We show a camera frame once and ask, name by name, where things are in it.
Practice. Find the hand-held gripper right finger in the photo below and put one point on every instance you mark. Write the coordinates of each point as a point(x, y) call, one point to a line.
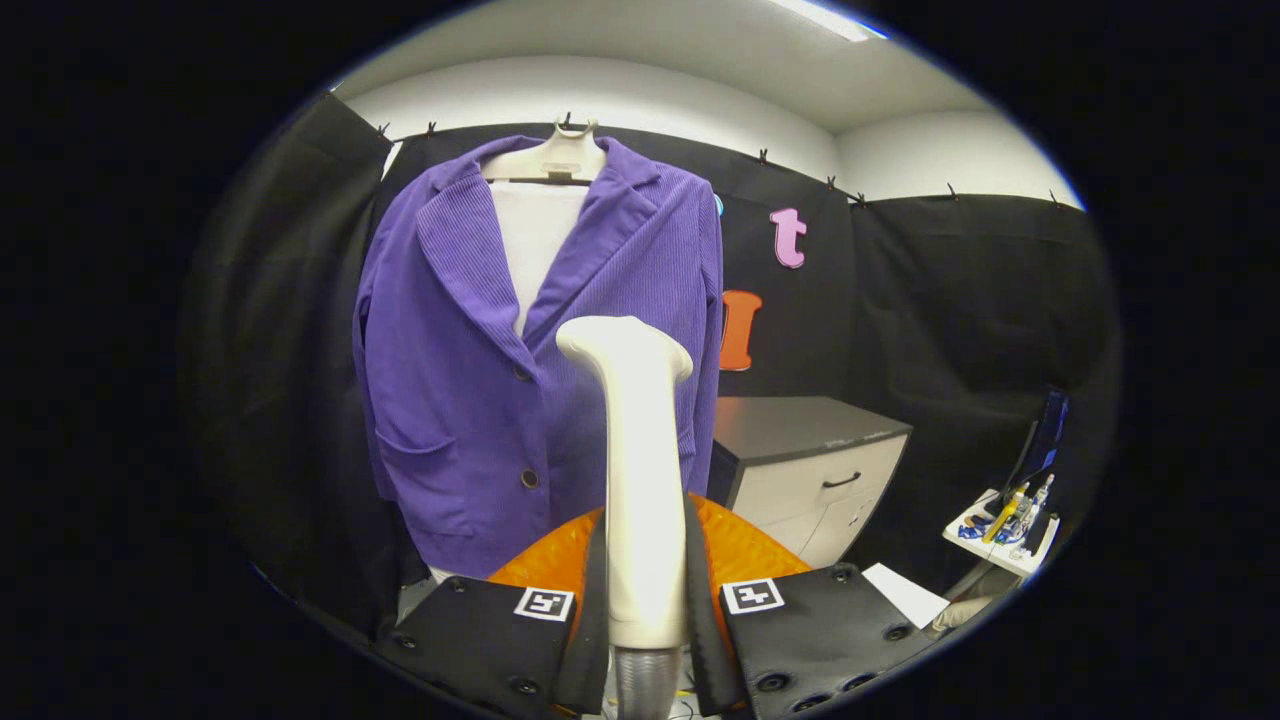
point(830, 630)

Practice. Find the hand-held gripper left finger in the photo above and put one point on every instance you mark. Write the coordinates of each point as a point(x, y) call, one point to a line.
point(480, 640)

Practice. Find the white garment steamer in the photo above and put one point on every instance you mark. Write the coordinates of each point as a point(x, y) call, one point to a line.
point(640, 480)

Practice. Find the white inner garment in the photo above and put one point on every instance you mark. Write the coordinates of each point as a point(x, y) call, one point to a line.
point(535, 240)

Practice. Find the white paper sheet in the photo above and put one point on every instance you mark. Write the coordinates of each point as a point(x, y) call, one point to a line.
point(905, 595)

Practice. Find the grey cabinet with dark top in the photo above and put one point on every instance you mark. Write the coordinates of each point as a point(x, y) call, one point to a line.
point(810, 480)

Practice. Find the white tray of small items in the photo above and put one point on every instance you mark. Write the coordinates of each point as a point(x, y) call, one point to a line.
point(1000, 530)

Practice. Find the computer monitor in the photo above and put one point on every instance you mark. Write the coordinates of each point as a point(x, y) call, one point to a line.
point(1045, 440)

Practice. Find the black backdrop cloth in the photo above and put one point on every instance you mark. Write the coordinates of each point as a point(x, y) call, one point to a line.
point(950, 300)

